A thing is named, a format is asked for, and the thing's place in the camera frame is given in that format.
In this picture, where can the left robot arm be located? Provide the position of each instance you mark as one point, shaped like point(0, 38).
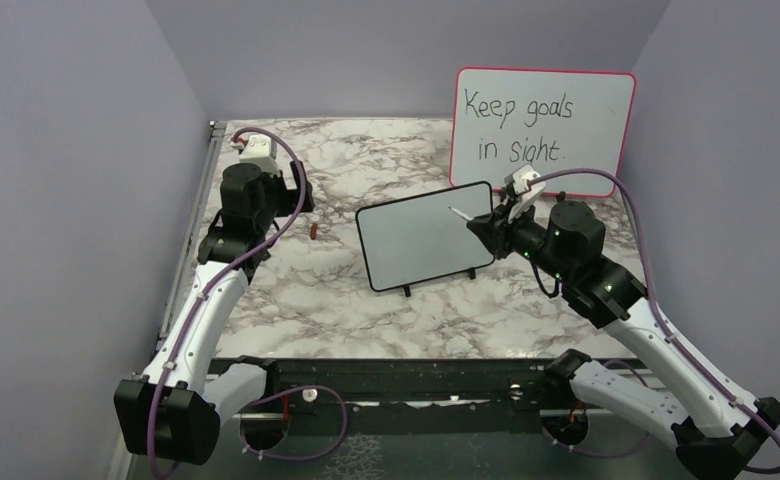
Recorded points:
point(171, 411)

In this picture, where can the small black-framed whiteboard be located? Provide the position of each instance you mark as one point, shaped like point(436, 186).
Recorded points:
point(418, 239)

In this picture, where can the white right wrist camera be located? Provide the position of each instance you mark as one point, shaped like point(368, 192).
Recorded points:
point(523, 187)

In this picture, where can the aluminium rail left table edge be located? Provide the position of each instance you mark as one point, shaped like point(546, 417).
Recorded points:
point(190, 237)

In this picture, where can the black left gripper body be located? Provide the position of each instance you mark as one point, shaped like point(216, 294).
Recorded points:
point(281, 200)

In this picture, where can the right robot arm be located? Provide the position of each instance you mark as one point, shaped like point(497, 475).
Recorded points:
point(714, 426)

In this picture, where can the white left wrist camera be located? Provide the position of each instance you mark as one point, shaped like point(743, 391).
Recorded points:
point(259, 150)

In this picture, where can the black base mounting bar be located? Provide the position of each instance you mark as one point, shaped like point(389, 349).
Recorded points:
point(415, 397)

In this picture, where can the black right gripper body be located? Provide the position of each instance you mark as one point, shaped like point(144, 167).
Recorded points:
point(524, 236)

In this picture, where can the large pink-framed whiteboard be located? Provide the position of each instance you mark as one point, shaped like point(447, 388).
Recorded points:
point(575, 121)

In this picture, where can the white red whiteboard marker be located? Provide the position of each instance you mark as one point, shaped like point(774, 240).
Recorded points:
point(460, 214)

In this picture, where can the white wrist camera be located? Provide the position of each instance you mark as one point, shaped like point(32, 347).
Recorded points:
point(523, 187)
point(259, 150)

